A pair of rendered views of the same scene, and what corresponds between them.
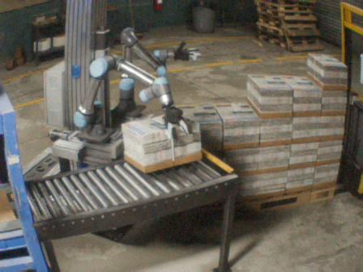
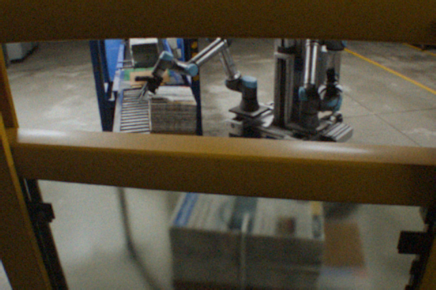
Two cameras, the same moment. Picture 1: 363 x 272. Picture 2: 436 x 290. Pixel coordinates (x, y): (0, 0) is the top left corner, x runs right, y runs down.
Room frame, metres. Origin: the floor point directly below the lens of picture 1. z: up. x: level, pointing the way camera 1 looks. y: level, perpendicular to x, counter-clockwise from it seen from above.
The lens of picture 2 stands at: (4.05, -2.14, 1.87)
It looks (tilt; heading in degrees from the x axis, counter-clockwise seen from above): 25 degrees down; 110
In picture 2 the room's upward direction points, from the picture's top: 2 degrees counter-clockwise
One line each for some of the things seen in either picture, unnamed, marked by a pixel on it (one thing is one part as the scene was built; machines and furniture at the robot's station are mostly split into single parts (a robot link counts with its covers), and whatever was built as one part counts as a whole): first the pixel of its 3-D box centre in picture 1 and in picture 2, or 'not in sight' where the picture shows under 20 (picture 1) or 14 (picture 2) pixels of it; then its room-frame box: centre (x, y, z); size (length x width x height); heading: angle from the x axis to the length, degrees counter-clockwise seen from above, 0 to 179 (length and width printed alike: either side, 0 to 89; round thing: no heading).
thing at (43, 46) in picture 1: (70, 29); not in sight; (9.19, 2.22, 0.55); 1.80 x 0.70 x 1.09; 120
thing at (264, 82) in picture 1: (270, 82); not in sight; (3.71, -0.69, 1.06); 0.37 x 0.29 x 0.01; 9
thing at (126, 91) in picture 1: (126, 87); (310, 100); (3.76, 0.41, 0.98); 0.13 x 0.12 x 0.14; 4
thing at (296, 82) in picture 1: (300, 82); not in sight; (3.75, -0.97, 1.06); 0.37 x 0.28 x 0.01; 10
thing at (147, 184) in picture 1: (143, 180); (152, 124); (2.68, 0.22, 0.77); 0.47 x 0.05 x 0.05; 30
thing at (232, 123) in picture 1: (251, 159); not in sight; (3.69, -0.55, 0.42); 1.17 x 0.39 x 0.83; 99
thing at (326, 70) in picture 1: (324, 127); not in sight; (3.81, -1.27, 0.65); 0.39 x 0.30 x 1.29; 9
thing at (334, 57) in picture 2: (127, 58); (332, 71); (3.88, 0.42, 1.19); 0.15 x 0.12 x 0.55; 4
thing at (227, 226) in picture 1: (226, 235); not in sight; (2.69, -0.29, 0.34); 0.06 x 0.06 x 0.68; 30
